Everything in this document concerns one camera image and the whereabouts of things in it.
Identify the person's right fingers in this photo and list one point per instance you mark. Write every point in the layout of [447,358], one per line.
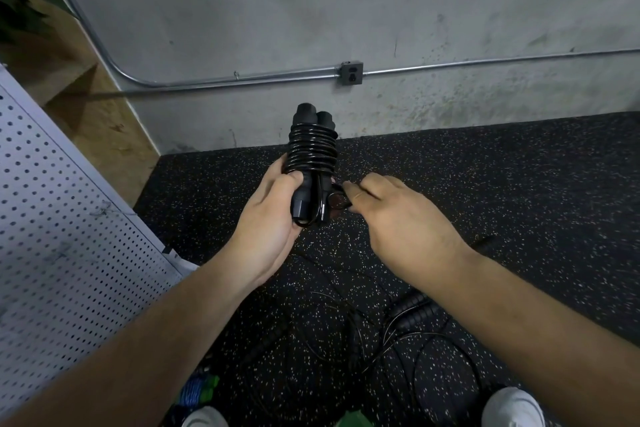
[372,189]

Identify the white perforated metal panel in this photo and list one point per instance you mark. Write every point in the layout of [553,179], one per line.
[60,221]

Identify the person's white shoe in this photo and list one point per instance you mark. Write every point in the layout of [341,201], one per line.
[206,417]
[512,409]

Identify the wooden board panel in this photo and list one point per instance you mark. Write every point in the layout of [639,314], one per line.
[95,111]

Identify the person's left hand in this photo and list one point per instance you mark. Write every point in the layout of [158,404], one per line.
[262,226]

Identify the person's left forearm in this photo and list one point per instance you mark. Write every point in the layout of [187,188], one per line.
[135,356]

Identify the person's white left shoe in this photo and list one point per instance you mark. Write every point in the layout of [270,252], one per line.
[206,417]

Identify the person's right forearm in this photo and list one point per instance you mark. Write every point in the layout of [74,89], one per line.
[545,336]

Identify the person's left thumb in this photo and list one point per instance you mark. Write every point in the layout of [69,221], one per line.
[289,183]

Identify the metal conduit pipe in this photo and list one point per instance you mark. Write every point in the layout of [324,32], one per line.
[150,83]
[500,61]

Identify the person's white right shoe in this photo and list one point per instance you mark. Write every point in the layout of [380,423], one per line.
[512,409]

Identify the green object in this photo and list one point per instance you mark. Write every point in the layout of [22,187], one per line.
[356,420]

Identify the person's right hand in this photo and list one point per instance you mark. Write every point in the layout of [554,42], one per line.
[410,231]

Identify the grey wall outlet box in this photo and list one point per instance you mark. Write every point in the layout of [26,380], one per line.
[349,73]

